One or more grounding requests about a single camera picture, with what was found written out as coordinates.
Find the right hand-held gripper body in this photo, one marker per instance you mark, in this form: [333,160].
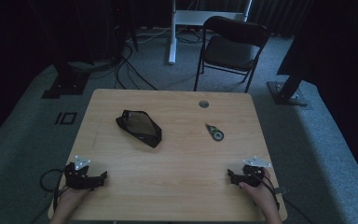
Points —
[254,174]

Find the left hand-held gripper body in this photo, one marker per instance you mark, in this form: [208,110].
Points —
[76,178]

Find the person's left hand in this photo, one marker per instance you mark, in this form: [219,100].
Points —
[71,197]

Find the person's right hand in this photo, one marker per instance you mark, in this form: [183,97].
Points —
[261,196]

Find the green correction tape dispenser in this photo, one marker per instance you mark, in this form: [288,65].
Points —
[215,132]

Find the black mesh pencil case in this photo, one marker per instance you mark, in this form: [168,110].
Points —
[140,127]

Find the black folding chair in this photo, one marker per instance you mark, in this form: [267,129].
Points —
[230,49]

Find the dark curtain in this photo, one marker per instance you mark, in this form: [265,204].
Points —
[279,15]

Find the black stand with base plate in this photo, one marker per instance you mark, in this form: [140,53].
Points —
[287,91]
[66,82]

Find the white desk frame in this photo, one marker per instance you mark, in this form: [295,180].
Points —
[180,18]

